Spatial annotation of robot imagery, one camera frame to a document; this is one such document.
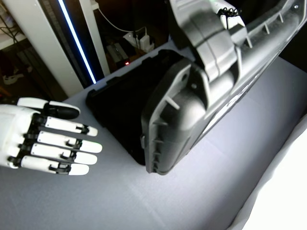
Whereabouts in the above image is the white power strip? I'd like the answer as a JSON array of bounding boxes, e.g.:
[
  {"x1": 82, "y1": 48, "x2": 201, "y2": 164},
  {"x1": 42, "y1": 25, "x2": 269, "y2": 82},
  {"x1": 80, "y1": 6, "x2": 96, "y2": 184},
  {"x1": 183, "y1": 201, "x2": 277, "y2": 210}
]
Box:
[{"x1": 122, "y1": 27, "x2": 155, "y2": 51}]

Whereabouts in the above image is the black adapter with red light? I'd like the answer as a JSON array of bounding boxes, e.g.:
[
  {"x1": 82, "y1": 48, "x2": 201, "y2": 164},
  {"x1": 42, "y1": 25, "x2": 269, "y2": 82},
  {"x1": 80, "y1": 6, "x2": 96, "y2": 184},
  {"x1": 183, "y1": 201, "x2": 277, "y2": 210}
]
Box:
[{"x1": 106, "y1": 43, "x2": 132, "y2": 69}]

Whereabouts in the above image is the white metal pillar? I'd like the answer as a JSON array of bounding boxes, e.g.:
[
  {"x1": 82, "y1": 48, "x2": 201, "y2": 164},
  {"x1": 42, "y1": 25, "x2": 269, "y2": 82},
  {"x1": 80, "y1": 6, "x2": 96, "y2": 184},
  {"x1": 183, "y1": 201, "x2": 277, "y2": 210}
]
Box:
[{"x1": 3, "y1": 0, "x2": 85, "y2": 101}]

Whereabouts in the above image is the white shoe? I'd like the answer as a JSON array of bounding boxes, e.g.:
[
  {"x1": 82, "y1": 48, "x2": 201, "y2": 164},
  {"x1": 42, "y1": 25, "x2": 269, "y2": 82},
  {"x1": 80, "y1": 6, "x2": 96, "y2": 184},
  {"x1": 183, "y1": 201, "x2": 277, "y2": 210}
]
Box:
[{"x1": 2, "y1": 71, "x2": 25, "y2": 86}]

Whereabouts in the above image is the white power cable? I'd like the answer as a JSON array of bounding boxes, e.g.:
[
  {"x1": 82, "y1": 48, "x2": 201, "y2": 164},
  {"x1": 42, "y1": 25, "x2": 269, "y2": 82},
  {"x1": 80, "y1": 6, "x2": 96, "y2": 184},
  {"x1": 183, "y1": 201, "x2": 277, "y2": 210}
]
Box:
[{"x1": 94, "y1": 1, "x2": 147, "y2": 34}]

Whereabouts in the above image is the thin white post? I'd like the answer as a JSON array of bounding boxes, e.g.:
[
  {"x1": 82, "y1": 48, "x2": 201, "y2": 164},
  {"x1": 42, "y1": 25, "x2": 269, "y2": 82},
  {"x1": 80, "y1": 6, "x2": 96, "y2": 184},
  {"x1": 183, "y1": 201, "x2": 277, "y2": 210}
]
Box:
[{"x1": 78, "y1": 0, "x2": 111, "y2": 78}]

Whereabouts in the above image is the blue light strip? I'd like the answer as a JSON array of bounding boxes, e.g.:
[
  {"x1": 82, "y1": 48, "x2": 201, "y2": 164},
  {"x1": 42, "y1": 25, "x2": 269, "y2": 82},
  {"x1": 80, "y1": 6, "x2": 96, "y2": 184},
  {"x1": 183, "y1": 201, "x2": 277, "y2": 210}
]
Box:
[{"x1": 57, "y1": 0, "x2": 97, "y2": 84}]

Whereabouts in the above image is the black hard plastic case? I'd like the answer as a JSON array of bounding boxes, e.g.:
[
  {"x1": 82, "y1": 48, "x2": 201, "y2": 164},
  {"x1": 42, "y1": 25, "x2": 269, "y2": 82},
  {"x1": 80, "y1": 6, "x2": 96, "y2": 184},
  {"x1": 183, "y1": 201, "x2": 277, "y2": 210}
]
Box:
[{"x1": 85, "y1": 0, "x2": 307, "y2": 177}]

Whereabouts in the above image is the white side desk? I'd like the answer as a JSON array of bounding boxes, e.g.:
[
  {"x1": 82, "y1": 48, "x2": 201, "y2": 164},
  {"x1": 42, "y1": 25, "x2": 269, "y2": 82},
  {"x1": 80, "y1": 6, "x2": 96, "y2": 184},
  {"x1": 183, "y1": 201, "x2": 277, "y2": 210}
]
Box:
[{"x1": 0, "y1": 0, "x2": 27, "y2": 51}]

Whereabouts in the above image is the grey table cloth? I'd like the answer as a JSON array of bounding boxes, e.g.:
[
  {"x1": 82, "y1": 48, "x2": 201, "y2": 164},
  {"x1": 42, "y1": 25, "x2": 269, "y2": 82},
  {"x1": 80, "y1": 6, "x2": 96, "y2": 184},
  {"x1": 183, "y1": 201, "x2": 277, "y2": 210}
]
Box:
[{"x1": 0, "y1": 39, "x2": 307, "y2": 230}]

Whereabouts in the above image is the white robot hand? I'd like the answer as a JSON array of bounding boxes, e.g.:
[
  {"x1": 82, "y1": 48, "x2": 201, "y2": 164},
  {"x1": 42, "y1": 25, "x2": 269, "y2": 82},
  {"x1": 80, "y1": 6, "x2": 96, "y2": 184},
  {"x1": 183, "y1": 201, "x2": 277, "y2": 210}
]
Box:
[
  {"x1": 0, "y1": 97, "x2": 103, "y2": 176},
  {"x1": 219, "y1": 7, "x2": 246, "y2": 30}
]

